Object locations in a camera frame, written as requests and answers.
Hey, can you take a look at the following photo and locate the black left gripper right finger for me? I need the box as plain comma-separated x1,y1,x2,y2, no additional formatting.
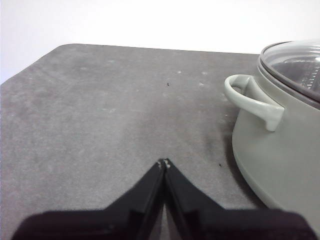
163,157,319,240

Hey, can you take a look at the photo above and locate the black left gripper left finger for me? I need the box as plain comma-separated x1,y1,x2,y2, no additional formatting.
11,158,166,240

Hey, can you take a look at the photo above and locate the glass lid with green knob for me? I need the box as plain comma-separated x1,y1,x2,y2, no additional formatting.
259,38,320,110

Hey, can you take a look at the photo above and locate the pale green electric steamer pot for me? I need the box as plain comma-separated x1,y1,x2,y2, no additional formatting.
224,41,320,211

